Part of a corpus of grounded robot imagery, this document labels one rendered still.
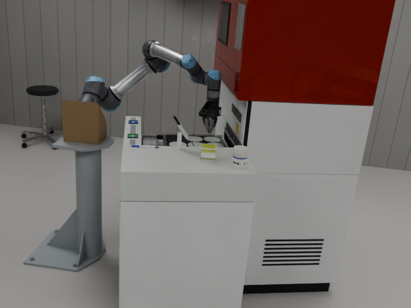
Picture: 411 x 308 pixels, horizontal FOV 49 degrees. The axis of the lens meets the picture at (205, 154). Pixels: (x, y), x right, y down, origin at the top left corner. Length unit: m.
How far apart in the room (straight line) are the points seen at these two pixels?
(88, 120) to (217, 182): 1.00
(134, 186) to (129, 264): 0.41
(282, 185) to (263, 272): 0.58
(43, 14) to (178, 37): 1.53
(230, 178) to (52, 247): 1.62
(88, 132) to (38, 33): 2.90
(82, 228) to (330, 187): 1.57
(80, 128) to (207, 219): 1.04
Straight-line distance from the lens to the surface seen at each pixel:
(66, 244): 3.25
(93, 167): 2.84
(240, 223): 2.18
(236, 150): 2.08
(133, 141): 2.41
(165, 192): 2.05
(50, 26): 5.45
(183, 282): 2.32
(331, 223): 2.77
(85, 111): 2.72
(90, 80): 2.84
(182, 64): 2.50
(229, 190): 2.09
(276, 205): 2.58
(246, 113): 2.34
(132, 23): 5.10
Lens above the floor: 1.75
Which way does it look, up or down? 20 degrees down
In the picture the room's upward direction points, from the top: 5 degrees clockwise
